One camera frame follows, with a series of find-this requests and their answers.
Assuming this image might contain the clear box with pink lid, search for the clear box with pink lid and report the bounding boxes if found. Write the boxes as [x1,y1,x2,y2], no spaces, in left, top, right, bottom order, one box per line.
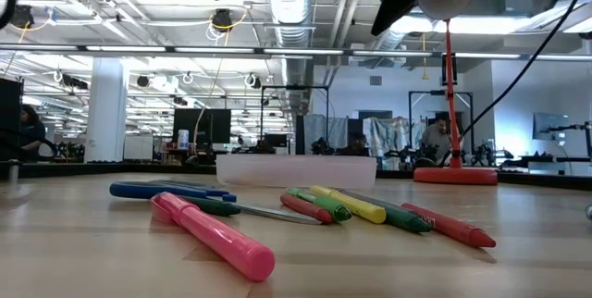
[215,154,378,191]

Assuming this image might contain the light green highlighter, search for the light green highlighter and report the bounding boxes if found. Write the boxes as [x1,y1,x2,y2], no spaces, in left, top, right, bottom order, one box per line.
[285,186,352,223]

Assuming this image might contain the red crayon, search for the red crayon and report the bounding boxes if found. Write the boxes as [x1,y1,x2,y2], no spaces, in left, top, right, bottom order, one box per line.
[401,202,497,249]
[279,193,335,225]

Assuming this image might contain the pink highlighter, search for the pink highlighter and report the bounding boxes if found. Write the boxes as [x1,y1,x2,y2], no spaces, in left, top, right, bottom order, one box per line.
[151,191,277,283]

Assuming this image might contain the blue handled scissors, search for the blue handled scissors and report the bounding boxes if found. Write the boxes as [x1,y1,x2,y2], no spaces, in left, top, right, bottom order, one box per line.
[109,180,325,226]

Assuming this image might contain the patterned hanging sheet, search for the patterned hanging sheet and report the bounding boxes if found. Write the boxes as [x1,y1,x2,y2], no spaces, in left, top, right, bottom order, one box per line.
[363,116,429,169]

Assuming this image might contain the person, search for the person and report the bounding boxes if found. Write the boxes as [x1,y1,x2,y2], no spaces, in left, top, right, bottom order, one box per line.
[18,103,48,163]
[419,117,453,163]
[339,131,371,157]

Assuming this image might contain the red desk lamp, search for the red desk lamp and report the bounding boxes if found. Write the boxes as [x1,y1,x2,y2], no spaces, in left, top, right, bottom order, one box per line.
[413,0,500,186]

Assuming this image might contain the black computer monitor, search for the black computer monitor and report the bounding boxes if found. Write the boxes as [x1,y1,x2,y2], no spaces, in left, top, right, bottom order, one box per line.
[173,107,232,151]

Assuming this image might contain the white building column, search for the white building column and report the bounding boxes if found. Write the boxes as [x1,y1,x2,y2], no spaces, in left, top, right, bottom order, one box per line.
[84,56,130,164]

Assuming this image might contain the black upright panel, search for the black upright panel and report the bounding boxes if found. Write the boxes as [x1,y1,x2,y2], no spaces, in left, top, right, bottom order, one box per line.
[0,78,24,163]

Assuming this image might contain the black metal rack frame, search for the black metal rack frame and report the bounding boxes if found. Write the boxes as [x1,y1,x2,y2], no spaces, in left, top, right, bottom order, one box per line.
[259,84,330,151]
[407,90,475,151]

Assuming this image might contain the silver ventilation duct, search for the silver ventilation duct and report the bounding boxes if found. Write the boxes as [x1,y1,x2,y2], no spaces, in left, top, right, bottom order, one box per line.
[263,0,320,118]

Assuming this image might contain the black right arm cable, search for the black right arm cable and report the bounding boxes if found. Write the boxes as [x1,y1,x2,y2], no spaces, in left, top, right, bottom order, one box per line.
[461,0,592,140]

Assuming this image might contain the grey wall monitor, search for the grey wall monitor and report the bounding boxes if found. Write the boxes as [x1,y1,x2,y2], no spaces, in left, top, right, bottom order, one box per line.
[531,111,571,142]

